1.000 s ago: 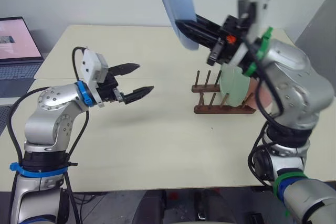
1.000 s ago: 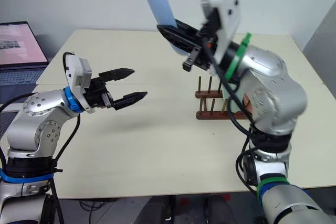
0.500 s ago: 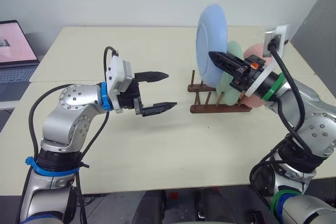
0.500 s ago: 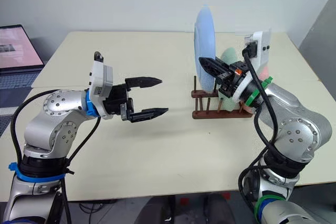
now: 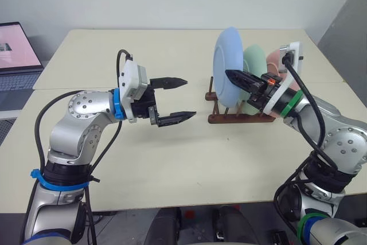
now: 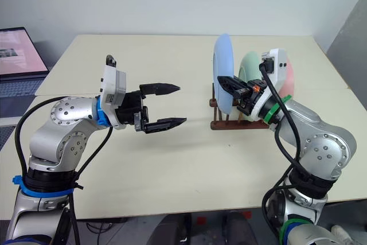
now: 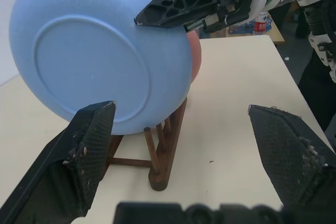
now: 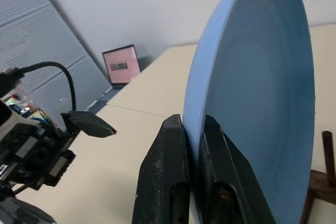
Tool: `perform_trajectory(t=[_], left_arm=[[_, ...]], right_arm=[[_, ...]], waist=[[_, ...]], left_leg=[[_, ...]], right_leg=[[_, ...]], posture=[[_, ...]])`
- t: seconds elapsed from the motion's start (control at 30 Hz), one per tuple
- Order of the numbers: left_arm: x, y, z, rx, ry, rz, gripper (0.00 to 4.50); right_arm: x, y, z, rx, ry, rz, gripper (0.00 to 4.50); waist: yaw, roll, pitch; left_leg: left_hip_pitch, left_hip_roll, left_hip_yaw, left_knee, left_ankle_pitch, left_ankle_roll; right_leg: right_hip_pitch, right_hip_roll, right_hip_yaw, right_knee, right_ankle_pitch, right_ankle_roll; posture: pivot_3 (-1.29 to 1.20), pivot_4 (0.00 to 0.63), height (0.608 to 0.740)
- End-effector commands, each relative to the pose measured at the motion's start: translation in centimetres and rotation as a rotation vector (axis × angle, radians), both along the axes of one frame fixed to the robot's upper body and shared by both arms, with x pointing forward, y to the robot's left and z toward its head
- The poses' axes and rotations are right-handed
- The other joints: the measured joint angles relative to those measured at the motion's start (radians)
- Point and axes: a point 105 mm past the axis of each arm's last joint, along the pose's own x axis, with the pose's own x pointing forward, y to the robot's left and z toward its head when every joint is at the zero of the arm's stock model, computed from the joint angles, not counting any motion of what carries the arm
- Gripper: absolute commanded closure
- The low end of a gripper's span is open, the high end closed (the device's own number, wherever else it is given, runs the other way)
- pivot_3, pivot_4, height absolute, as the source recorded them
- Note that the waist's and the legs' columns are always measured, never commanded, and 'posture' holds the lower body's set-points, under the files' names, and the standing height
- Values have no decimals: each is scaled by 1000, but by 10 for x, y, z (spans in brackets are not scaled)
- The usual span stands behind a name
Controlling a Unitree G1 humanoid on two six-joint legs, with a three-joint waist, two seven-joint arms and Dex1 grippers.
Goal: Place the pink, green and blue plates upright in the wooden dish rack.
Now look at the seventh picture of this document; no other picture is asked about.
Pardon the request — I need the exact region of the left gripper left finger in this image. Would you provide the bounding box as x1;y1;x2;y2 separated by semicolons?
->
0;100;117;224

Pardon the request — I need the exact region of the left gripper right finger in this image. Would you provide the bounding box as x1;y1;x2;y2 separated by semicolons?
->
247;104;336;224

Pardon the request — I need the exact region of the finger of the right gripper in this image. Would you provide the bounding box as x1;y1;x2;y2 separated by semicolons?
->
133;0;222;29
183;15;221;34

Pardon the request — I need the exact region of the red plate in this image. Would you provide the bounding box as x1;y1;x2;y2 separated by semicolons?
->
186;30;203;84

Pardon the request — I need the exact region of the blue plate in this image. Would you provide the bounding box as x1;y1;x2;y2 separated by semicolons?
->
9;0;194;137

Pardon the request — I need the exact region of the brown wooden dish rack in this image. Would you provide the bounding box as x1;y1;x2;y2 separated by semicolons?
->
101;98;188;192

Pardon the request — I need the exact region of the white bottle with red label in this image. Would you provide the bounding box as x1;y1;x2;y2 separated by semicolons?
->
253;11;272;36

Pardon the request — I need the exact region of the light wooden background table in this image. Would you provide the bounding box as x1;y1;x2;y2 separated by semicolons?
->
225;19;286;47

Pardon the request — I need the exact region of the silver and black robot torso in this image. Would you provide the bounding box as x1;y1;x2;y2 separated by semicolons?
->
296;0;336;133

